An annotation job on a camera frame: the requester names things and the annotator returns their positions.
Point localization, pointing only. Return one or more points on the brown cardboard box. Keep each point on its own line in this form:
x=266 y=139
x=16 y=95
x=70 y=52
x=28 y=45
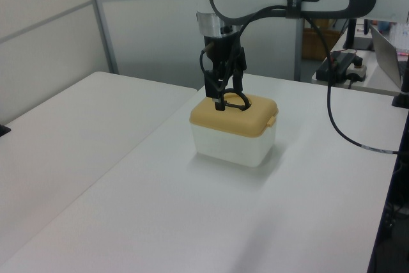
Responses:
x=314 y=44

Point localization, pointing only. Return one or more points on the black desk clamp mount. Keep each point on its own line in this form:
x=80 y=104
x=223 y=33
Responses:
x=403 y=94

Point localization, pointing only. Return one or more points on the grey laptop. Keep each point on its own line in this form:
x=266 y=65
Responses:
x=385 y=55

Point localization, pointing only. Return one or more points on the white translucent tool case base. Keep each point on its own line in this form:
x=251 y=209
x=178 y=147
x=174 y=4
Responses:
x=230 y=148

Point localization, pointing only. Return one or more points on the grey emergency stop button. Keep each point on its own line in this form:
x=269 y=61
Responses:
x=359 y=70

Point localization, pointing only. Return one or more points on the black monitor stand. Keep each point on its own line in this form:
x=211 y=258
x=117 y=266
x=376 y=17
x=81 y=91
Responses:
x=353 y=34

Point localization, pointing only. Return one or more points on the white background desk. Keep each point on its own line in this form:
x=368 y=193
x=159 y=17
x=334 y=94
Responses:
x=377 y=82

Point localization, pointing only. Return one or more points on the black table edge bracket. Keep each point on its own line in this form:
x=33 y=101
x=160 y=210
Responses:
x=4 y=129

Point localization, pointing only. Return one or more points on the black power adapter box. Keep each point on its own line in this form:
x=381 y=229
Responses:
x=335 y=65

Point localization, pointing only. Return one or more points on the grey partition post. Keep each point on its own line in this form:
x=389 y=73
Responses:
x=102 y=20

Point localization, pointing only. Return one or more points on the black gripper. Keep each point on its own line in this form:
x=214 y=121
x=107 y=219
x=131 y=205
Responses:
x=220 y=47

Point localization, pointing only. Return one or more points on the tan tool case lid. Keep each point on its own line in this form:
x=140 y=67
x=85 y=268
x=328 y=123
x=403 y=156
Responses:
x=230 y=119

